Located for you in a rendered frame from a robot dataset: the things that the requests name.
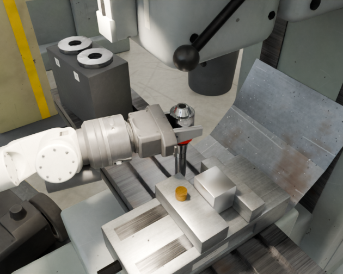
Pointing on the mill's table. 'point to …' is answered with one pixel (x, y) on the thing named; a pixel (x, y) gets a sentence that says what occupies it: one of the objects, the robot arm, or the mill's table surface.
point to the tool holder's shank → (181, 159)
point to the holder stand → (90, 79)
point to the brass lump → (181, 193)
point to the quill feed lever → (190, 57)
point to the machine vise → (246, 167)
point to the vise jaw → (192, 213)
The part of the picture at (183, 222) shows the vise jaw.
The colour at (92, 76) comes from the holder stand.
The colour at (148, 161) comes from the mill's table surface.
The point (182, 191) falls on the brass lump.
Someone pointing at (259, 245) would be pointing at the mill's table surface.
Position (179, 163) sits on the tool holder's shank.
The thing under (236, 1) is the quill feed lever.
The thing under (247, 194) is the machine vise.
